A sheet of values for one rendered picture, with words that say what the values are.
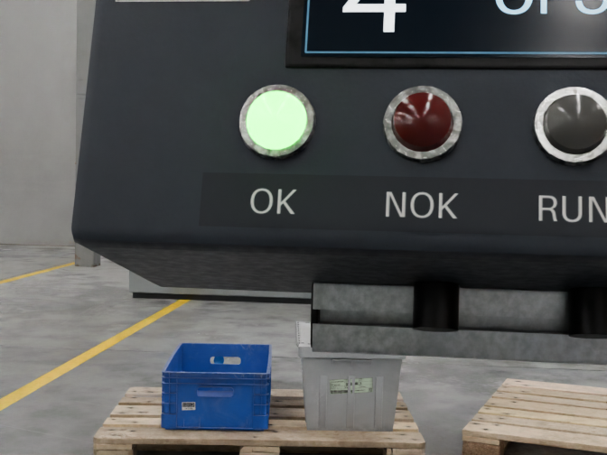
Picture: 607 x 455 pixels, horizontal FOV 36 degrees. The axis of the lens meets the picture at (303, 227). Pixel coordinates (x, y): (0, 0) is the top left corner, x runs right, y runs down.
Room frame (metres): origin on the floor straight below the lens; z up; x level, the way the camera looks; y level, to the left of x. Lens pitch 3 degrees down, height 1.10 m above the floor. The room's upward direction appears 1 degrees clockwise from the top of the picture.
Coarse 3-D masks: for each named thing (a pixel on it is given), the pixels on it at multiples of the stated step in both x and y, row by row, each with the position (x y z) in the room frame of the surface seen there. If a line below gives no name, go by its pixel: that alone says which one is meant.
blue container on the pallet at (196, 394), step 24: (168, 360) 3.56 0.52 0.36; (192, 360) 3.94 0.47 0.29; (216, 360) 3.96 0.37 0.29; (264, 360) 3.95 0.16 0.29; (168, 384) 3.35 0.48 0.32; (192, 384) 3.36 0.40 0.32; (216, 384) 3.36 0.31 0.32; (240, 384) 3.37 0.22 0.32; (264, 384) 3.37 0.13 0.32; (168, 408) 3.35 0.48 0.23; (192, 408) 3.37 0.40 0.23; (216, 408) 3.37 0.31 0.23; (240, 408) 3.37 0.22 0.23; (264, 408) 3.37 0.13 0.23
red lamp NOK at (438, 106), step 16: (400, 96) 0.32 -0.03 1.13; (416, 96) 0.31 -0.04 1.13; (432, 96) 0.31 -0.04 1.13; (448, 96) 0.31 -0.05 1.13; (400, 112) 0.31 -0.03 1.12; (416, 112) 0.31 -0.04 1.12; (432, 112) 0.31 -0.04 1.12; (448, 112) 0.31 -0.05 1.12; (384, 128) 0.31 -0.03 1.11; (400, 128) 0.31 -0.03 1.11; (416, 128) 0.31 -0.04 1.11; (432, 128) 0.31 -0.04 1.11; (448, 128) 0.31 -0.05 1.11; (400, 144) 0.31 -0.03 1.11; (416, 144) 0.31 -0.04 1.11; (432, 144) 0.31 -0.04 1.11; (448, 144) 0.31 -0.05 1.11; (416, 160) 0.31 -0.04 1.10; (432, 160) 0.31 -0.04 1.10
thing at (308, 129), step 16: (256, 96) 0.32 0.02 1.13; (272, 96) 0.32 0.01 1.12; (288, 96) 0.32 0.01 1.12; (304, 96) 0.32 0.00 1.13; (240, 112) 0.32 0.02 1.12; (256, 112) 0.31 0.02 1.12; (272, 112) 0.31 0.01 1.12; (288, 112) 0.31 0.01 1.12; (304, 112) 0.32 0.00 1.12; (240, 128) 0.32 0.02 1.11; (256, 128) 0.31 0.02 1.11; (272, 128) 0.31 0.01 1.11; (288, 128) 0.31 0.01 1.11; (304, 128) 0.32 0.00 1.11; (256, 144) 0.32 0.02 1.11; (272, 144) 0.31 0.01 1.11; (288, 144) 0.32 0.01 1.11; (304, 144) 0.32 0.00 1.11
